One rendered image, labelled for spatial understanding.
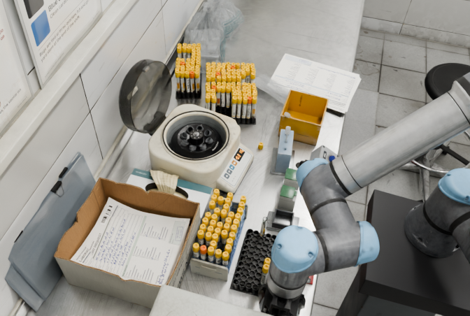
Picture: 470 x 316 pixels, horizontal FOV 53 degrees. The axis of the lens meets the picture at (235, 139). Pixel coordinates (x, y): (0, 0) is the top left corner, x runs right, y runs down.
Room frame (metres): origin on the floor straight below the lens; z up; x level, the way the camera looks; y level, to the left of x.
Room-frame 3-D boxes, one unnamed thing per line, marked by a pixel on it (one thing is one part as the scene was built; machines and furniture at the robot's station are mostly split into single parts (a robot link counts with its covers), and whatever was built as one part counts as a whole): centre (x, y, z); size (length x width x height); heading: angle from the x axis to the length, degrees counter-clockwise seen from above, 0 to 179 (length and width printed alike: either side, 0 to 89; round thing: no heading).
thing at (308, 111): (1.11, -0.22, 0.93); 0.13 x 0.13 x 0.10; 74
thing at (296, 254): (0.41, -0.12, 1.27); 0.09 x 0.08 x 0.11; 106
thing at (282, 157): (0.95, -0.15, 0.92); 0.10 x 0.07 x 0.10; 173
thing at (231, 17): (1.67, 0.08, 0.94); 0.20 x 0.17 x 0.14; 148
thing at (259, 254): (0.60, -0.07, 0.93); 0.17 x 0.09 x 0.11; 167
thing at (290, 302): (0.40, -0.11, 1.11); 0.09 x 0.08 x 0.12; 167
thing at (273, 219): (0.73, -0.15, 0.89); 0.09 x 0.05 x 0.04; 79
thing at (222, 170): (0.94, 0.10, 0.94); 0.30 x 0.24 x 0.12; 68
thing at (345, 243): (0.46, -0.21, 1.27); 0.11 x 0.11 x 0.08; 16
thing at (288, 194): (0.79, -0.16, 0.91); 0.05 x 0.04 x 0.07; 77
